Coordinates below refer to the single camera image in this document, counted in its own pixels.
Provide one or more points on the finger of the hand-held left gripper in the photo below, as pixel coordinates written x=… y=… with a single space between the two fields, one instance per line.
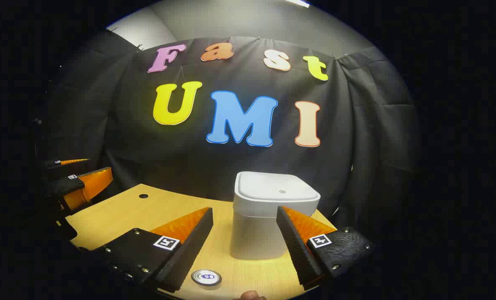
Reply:
x=85 y=185
x=71 y=161

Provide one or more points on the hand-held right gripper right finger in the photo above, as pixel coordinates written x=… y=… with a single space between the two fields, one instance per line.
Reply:
x=296 y=250

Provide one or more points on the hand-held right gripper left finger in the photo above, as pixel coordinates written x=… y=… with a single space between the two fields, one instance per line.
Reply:
x=191 y=250

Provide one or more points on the blue pop can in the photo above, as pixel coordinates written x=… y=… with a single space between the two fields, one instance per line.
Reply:
x=206 y=277

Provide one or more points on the white desktop garbage bin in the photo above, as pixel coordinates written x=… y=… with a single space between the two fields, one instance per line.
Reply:
x=256 y=233

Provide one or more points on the wooden desktop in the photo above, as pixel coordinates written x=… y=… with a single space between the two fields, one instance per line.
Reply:
x=148 y=208

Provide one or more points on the black backdrop cloth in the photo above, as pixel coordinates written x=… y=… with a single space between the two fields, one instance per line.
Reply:
x=148 y=146

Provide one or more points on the ceiling light panel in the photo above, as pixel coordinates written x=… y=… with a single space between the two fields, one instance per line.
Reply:
x=298 y=2

